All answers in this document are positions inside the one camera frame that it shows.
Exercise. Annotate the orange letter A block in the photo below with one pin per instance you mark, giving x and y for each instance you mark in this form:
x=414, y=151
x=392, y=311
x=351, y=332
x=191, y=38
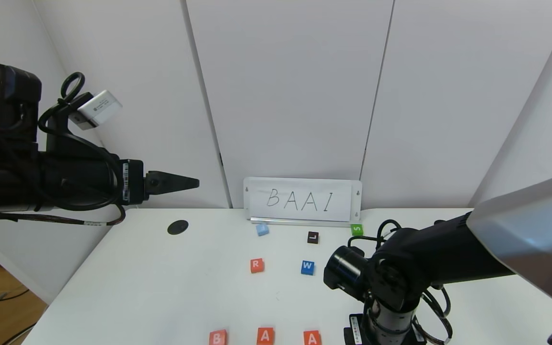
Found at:
x=312, y=338
x=265, y=336

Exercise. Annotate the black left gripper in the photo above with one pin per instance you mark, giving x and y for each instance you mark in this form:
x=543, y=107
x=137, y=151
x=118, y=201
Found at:
x=132, y=181

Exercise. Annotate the white paper reading BAAI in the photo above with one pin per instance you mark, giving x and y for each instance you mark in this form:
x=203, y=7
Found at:
x=257, y=211

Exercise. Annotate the light blue letter block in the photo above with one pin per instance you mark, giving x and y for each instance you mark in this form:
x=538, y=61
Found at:
x=262, y=230

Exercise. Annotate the aluminium sign holder rail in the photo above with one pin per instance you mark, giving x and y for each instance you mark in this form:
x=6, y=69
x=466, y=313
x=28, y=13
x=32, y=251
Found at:
x=300, y=223

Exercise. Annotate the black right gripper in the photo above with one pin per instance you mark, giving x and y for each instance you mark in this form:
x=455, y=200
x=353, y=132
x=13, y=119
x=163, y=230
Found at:
x=391, y=330

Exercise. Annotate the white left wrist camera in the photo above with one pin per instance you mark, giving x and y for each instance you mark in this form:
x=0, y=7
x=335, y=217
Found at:
x=97, y=109

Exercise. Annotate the green letter S block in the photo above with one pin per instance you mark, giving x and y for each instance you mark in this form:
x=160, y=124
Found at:
x=357, y=230

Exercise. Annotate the white sign holder board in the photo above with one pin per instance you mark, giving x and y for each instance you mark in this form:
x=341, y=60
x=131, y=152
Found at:
x=355, y=203

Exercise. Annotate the black letter L block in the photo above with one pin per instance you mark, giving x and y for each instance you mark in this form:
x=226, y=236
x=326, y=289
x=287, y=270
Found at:
x=312, y=238

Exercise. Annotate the blue letter W block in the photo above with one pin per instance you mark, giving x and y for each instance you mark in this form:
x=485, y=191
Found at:
x=307, y=268

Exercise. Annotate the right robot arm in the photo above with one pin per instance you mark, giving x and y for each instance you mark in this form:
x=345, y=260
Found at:
x=520, y=230

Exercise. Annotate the orange letter R block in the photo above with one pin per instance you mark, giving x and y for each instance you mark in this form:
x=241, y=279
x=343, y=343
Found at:
x=257, y=266

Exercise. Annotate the black round table grommet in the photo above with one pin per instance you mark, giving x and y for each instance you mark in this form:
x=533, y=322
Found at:
x=178, y=228

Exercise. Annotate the orange letter B block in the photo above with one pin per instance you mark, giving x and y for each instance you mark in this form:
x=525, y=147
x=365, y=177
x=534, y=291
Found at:
x=218, y=338

